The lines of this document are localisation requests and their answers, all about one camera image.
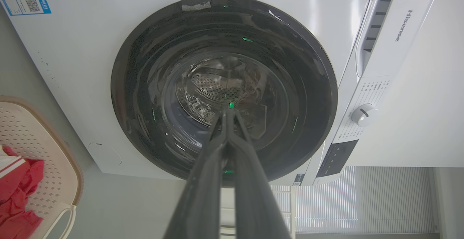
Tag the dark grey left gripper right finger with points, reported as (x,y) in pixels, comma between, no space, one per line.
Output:
(253,199)

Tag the beige perforated laundry basket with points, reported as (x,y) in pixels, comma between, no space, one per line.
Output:
(54,166)

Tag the red and white garment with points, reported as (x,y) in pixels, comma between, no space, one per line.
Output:
(16,192)

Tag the white Hisense washing machine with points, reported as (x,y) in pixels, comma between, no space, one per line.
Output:
(83,68)

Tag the round dark washing machine door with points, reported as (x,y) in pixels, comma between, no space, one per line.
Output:
(152,86)

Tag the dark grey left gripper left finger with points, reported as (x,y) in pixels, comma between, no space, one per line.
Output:
(197,199)

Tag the white window blind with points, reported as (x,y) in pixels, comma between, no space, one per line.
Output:
(362,199)

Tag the white washing machine dial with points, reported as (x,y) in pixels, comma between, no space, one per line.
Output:
(363,115)

